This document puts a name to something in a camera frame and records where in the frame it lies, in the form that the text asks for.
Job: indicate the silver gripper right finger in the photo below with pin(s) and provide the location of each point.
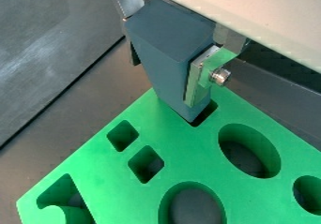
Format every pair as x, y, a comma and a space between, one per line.
208, 69

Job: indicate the blue rectangular block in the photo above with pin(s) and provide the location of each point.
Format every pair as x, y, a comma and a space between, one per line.
169, 35

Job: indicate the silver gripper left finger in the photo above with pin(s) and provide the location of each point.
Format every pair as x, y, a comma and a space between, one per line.
126, 8

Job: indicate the green foam shape board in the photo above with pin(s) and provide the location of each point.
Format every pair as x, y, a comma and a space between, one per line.
249, 162

